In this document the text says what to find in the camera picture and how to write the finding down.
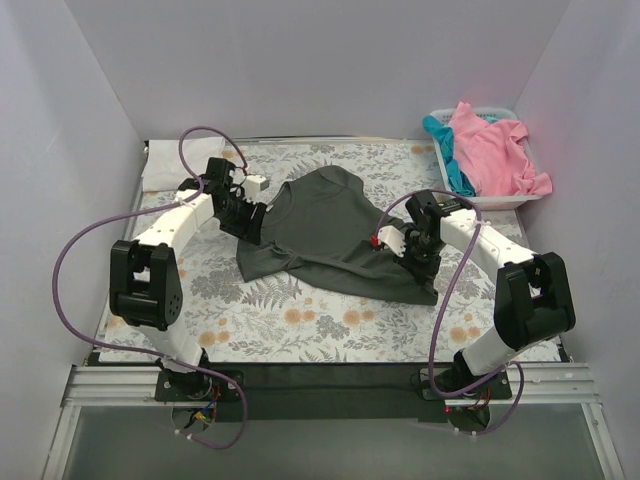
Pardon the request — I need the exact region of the white plastic laundry basket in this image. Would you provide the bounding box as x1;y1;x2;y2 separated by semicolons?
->
430;107;541;211

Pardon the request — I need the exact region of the pink t shirt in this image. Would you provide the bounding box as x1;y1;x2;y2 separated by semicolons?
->
448;102;552;197

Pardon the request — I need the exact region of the dark grey t shirt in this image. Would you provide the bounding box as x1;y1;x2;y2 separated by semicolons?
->
236;165;438;306

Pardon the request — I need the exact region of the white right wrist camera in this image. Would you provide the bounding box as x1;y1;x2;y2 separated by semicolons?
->
372;225;406;258

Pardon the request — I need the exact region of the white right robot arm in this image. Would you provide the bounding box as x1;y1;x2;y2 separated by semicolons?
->
406;190;576;399

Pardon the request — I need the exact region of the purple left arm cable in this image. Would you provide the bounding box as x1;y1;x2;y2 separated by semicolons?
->
53;125;250;450

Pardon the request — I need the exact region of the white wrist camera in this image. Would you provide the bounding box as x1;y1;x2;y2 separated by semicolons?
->
372;225;406;258
242;175;270;196

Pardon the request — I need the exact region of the teal t shirt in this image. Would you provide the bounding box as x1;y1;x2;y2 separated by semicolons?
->
422;109;517;197

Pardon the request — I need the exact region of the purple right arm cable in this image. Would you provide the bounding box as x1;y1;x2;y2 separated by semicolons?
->
375;193;526;437

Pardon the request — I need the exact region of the white folded t shirt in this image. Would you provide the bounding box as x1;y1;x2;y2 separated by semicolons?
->
142;137;226;193

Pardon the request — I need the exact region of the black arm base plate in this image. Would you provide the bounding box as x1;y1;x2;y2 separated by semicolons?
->
154;361;514;422

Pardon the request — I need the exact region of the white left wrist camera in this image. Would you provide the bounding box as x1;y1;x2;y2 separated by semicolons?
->
242;175;270;196

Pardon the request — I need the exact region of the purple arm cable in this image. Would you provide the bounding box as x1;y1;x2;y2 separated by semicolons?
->
53;125;250;450
375;193;526;437

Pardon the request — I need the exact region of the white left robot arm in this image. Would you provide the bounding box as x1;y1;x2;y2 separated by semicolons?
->
109;157;269;400

